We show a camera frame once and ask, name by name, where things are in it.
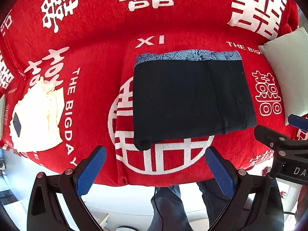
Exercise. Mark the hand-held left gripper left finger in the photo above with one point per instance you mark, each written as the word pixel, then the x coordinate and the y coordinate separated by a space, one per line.
pixel 91 170

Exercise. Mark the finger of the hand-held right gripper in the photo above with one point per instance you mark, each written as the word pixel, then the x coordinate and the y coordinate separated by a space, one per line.
pixel 267 134
pixel 298 120

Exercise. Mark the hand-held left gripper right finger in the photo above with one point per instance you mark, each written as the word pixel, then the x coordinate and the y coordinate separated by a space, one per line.
pixel 220 170

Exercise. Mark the dark pants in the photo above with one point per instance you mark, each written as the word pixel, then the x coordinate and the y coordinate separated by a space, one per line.
pixel 187 96

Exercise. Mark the white cushion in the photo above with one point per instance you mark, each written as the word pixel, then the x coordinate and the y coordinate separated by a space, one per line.
pixel 288 65

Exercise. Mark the person's left leg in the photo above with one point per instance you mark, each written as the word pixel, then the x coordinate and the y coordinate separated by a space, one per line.
pixel 168 209

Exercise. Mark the white crumpled cloth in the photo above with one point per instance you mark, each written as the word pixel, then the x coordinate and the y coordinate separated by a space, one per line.
pixel 36 130

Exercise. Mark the pale cushion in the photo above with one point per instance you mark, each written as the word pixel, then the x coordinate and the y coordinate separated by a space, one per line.
pixel 2 113

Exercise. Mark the red printed blanket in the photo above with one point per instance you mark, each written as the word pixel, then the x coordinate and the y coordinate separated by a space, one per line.
pixel 96 53

